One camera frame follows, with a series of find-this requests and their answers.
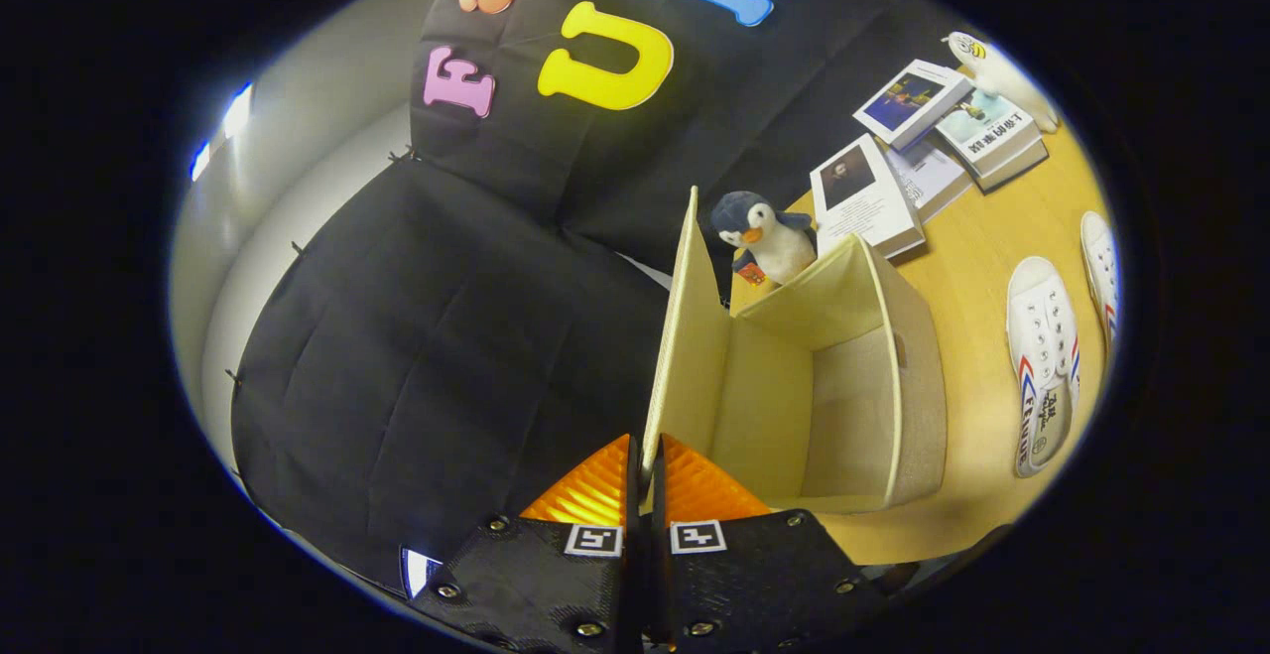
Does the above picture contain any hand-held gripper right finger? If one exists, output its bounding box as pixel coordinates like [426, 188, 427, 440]
[645, 434, 889, 654]

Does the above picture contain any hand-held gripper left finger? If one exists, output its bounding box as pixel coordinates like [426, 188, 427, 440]
[412, 434, 646, 654]

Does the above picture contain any beige fabric storage box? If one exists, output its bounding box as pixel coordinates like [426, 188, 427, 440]
[640, 186, 949, 516]

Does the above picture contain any white canvas shoe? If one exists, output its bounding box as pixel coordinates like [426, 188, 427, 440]
[1006, 256, 1082, 478]
[1079, 210, 1123, 357]

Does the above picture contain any black backdrop cloth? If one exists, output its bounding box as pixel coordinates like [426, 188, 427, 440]
[230, 0, 993, 600]

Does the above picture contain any grey penguin plush toy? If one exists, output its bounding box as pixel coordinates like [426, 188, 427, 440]
[709, 191, 820, 288]

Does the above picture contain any book with portrait cover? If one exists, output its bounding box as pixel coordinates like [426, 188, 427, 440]
[810, 133, 926, 260]

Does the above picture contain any white printed booklet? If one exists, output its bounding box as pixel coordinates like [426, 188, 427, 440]
[883, 138, 973, 223]

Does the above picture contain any thick book with teal cover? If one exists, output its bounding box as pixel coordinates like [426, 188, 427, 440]
[935, 88, 1043, 177]

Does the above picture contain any book with blue picture cover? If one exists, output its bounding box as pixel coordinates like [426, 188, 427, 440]
[853, 59, 975, 152]

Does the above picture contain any white duck plush toy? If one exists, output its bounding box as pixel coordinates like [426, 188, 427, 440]
[943, 31, 1061, 134]

